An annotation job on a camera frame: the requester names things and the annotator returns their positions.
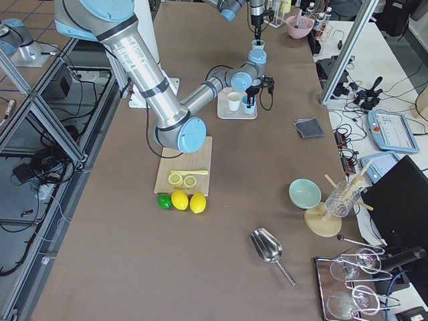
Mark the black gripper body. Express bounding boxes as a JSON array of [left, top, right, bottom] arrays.
[[245, 76, 275, 97], [250, 8, 274, 33]]

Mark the blue cup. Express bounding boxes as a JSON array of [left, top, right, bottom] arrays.
[[241, 96, 255, 115]]

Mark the green cup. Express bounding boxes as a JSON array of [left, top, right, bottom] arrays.
[[251, 39, 265, 51]]

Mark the cream cup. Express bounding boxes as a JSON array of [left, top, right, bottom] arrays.
[[227, 92, 241, 112]]

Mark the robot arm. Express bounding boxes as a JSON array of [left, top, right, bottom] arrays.
[[205, 0, 274, 45], [54, 0, 267, 153]]

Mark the cream rabbit tray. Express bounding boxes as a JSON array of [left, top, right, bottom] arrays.
[[217, 90, 257, 120]]

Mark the mirror tray with glasses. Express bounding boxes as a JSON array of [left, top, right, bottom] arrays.
[[314, 247, 401, 320]]

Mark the yellow cup on rack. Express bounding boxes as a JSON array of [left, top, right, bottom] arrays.
[[280, 0, 292, 13]]

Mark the metal muddler in bowl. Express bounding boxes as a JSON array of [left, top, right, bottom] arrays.
[[294, 9, 302, 29]]

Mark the pink bowl with ice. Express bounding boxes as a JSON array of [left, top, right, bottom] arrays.
[[286, 15, 314, 39]]

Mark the grey folded cloth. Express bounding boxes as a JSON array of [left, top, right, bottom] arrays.
[[294, 118, 324, 139]]

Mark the yellow plastic knife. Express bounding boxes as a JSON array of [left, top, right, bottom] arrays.
[[170, 170, 209, 175]]

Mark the lemon half far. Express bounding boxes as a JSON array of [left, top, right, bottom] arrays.
[[183, 175, 197, 189]]

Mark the lemon half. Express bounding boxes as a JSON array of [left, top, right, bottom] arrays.
[[168, 173, 184, 187], [183, 175, 197, 189]]

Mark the green bowl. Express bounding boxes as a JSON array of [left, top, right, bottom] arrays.
[[289, 179, 322, 209]]

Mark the lemon half near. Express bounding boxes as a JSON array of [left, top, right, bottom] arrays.
[[168, 173, 184, 187]]

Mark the whole lemon right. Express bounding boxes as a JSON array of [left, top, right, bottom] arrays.
[[190, 193, 207, 214]]

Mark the whole lemon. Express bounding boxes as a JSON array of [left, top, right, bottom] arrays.
[[171, 189, 189, 211], [190, 193, 207, 214]]

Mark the whole lemon left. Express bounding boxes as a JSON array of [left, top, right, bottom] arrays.
[[171, 189, 189, 211]]

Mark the blue teach pendant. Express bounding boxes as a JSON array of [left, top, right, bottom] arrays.
[[360, 150, 400, 184], [367, 110, 419, 154]]

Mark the green lime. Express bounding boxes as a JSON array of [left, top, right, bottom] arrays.
[[157, 194, 173, 209]]

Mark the clear glass on stand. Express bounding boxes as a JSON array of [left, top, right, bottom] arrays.
[[325, 181, 360, 217]]

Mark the wooden cup tree stand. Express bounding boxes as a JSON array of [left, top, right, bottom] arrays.
[[304, 160, 374, 237]]

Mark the metal scoop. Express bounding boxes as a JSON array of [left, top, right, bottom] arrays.
[[249, 227, 296, 286]]

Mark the black laptop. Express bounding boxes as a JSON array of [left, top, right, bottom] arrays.
[[362, 154, 428, 265]]

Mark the white wire cup rack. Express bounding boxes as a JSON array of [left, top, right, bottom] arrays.
[[264, 0, 288, 27]]

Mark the aluminium frame post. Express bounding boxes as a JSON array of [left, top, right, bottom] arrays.
[[320, 0, 379, 106]]

